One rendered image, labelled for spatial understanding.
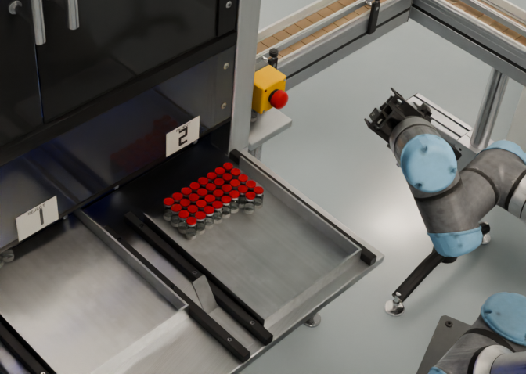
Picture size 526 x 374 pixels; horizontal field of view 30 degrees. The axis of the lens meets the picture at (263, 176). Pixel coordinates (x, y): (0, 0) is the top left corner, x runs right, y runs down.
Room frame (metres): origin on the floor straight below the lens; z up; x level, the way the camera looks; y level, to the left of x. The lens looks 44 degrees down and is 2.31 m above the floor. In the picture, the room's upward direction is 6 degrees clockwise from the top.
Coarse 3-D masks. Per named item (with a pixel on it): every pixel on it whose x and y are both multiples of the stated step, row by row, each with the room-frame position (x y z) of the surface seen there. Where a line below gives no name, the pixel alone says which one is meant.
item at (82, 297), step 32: (64, 224) 1.29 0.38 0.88; (96, 224) 1.27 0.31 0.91; (32, 256) 1.20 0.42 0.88; (64, 256) 1.21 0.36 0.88; (96, 256) 1.21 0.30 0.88; (128, 256) 1.20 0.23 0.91; (0, 288) 1.11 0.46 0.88; (32, 288) 1.12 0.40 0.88; (64, 288) 1.13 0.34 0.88; (96, 288) 1.14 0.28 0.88; (128, 288) 1.14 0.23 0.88; (160, 288) 1.14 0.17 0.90; (0, 320) 1.03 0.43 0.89; (32, 320) 1.05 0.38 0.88; (64, 320) 1.06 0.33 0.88; (96, 320) 1.06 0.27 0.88; (128, 320) 1.07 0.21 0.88; (160, 320) 1.08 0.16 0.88; (32, 352) 0.97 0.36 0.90; (64, 352) 0.99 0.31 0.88; (96, 352) 1.00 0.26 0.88; (128, 352) 0.99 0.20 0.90
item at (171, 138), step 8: (192, 120) 1.44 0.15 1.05; (176, 128) 1.41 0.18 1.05; (192, 128) 1.44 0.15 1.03; (168, 136) 1.40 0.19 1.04; (176, 136) 1.41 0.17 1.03; (192, 136) 1.44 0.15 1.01; (168, 144) 1.40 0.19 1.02; (176, 144) 1.41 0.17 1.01; (184, 144) 1.43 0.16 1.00; (168, 152) 1.40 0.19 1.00
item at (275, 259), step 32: (288, 192) 1.40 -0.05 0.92; (160, 224) 1.31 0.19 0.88; (224, 224) 1.33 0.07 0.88; (256, 224) 1.34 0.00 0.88; (288, 224) 1.35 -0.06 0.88; (320, 224) 1.34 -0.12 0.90; (192, 256) 1.21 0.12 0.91; (224, 256) 1.25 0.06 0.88; (256, 256) 1.26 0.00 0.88; (288, 256) 1.26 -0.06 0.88; (320, 256) 1.27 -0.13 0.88; (352, 256) 1.25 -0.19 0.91; (224, 288) 1.15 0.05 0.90; (256, 288) 1.18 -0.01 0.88; (288, 288) 1.18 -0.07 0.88; (320, 288) 1.19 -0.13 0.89; (256, 320) 1.09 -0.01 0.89
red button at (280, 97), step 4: (276, 92) 1.60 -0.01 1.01; (280, 92) 1.60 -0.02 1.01; (284, 92) 1.60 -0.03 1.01; (272, 96) 1.59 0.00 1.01; (276, 96) 1.59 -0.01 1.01; (280, 96) 1.59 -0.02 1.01; (284, 96) 1.59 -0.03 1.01; (288, 96) 1.60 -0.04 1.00; (272, 100) 1.58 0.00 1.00; (276, 100) 1.58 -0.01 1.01; (280, 100) 1.58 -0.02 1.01; (284, 100) 1.59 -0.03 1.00; (272, 104) 1.58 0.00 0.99; (276, 104) 1.58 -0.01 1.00; (280, 104) 1.58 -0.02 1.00; (284, 104) 1.59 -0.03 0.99; (276, 108) 1.58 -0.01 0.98; (280, 108) 1.58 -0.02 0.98
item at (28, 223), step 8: (48, 200) 1.19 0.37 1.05; (56, 200) 1.20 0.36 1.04; (40, 208) 1.17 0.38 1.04; (48, 208) 1.18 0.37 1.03; (56, 208) 1.20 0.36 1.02; (24, 216) 1.15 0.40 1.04; (32, 216) 1.16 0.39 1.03; (48, 216) 1.18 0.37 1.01; (56, 216) 1.20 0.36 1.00; (16, 224) 1.14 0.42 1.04; (24, 224) 1.15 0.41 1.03; (32, 224) 1.16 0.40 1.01; (40, 224) 1.17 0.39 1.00; (48, 224) 1.18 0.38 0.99; (24, 232) 1.15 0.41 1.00; (32, 232) 1.16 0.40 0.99
